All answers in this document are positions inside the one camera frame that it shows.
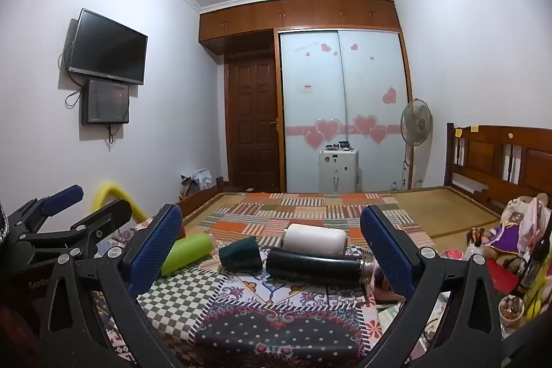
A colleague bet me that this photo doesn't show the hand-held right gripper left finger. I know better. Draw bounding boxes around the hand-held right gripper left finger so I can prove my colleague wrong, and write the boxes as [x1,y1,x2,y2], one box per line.
[39,203,184,368]

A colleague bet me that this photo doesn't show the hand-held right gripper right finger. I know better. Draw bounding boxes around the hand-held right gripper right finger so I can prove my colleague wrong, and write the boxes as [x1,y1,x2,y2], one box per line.
[359,204,505,368]

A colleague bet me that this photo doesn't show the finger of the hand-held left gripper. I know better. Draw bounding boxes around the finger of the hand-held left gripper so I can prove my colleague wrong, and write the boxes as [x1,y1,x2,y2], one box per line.
[21,198,134,267]
[4,184,85,241]

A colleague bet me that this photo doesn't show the dark green cup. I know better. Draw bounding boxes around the dark green cup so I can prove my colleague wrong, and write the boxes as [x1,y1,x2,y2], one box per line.
[218,237,263,274]

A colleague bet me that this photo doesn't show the white paper snack cup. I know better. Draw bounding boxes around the white paper snack cup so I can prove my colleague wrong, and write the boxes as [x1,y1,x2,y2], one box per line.
[498,294,525,328]

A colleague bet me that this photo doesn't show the yellow foam tube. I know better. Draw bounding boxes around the yellow foam tube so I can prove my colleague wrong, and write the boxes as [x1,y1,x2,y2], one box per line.
[93,182,150,225]

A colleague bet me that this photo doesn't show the pink small object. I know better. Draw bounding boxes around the pink small object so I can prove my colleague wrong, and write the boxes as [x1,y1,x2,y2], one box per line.
[370,262,394,296]

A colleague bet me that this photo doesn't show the lime green bottle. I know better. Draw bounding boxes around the lime green bottle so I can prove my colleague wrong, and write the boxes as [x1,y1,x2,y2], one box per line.
[161,232,214,277]

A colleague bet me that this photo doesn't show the black thermos bottle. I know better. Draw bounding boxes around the black thermos bottle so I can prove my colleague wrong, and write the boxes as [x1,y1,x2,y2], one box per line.
[265,247,375,288]

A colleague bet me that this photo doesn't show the woven bed mat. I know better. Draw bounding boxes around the woven bed mat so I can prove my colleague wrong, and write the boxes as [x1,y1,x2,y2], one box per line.
[183,186,503,241]

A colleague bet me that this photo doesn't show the wooden bed footboard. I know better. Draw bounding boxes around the wooden bed footboard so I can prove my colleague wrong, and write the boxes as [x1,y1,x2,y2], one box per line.
[177,177,225,222]

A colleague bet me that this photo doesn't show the grey bag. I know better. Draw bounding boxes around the grey bag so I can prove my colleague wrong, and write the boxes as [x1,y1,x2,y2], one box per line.
[180,168,213,197]

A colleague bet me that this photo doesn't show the white small bottle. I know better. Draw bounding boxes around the white small bottle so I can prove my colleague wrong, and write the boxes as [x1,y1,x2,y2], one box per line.
[466,227,486,262]

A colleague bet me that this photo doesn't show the striped patchwork blanket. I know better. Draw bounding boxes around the striped patchwork blanket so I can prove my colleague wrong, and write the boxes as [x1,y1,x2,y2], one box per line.
[183,191,434,250]

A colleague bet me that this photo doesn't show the white small cabinet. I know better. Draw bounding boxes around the white small cabinet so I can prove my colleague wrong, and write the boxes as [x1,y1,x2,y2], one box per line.
[318,148,360,195]

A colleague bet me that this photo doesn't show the plush doll in purple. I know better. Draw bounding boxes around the plush doll in purple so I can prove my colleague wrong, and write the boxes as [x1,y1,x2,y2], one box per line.
[482,196,552,267]

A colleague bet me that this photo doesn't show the red box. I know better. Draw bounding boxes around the red box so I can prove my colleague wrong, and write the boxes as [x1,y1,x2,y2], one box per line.
[491,263,525,296]

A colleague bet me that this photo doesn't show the printed patterned blanket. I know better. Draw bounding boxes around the printed patterned blanket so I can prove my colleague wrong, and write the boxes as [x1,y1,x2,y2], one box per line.
[97,221,404,368]

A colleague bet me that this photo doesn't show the standing electric fan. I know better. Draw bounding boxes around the standing electric fan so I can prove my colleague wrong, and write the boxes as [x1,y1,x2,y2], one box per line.
[400,98,434,192]

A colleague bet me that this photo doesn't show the wooden bed headboard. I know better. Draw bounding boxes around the wooden bed headboard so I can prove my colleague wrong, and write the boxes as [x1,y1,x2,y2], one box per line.
[444,123,552,214]

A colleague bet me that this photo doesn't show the dark tall bottle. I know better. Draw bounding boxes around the dark tall bottle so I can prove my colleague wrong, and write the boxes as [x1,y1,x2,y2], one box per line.
[519,238,551,300]

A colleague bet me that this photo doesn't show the wardrobe with heart stickers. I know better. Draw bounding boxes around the wardrobe with heart stickers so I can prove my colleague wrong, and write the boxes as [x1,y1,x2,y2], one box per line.
[276,28,414,195]

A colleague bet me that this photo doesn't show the brown wooden door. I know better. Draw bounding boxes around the brown wooden door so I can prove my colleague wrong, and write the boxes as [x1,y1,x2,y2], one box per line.
[225,56,281,193]

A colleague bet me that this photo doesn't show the wooden overhead cabinet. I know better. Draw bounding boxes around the wooden overhead cabinet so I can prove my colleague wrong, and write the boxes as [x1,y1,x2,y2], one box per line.
[199,0,402,55]

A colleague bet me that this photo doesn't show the small black wall monitor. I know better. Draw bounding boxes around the small black wall monitor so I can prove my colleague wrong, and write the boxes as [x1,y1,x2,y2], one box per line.
[81,79,131,126]

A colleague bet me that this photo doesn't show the black television cable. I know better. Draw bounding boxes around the black television cable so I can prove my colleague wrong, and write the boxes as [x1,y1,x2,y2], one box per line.
[58,18,83,109]

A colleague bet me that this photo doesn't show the wall-mounted black television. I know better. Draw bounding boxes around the wall-mounted black television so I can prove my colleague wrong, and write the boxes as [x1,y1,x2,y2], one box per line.
[68,8,149,86]

